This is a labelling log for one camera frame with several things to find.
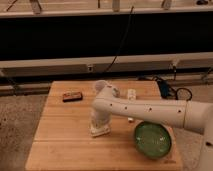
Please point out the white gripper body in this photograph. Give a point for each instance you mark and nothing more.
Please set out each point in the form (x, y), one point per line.
(100, 119)

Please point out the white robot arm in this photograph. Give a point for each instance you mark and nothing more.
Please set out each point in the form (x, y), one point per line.
(189, 115)

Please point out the clear plastic cup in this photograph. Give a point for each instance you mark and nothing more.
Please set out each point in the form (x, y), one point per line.
(99, 85)

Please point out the brown rectangular block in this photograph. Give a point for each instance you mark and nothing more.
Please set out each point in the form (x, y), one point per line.
(72, 96)

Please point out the white tube bottle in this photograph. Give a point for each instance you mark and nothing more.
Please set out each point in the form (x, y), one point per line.
(131, 95)

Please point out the wooden cutting board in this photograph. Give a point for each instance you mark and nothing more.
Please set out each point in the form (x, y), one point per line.
(63, 142)

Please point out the green bowl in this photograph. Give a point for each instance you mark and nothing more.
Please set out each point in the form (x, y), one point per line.
(152, 140)

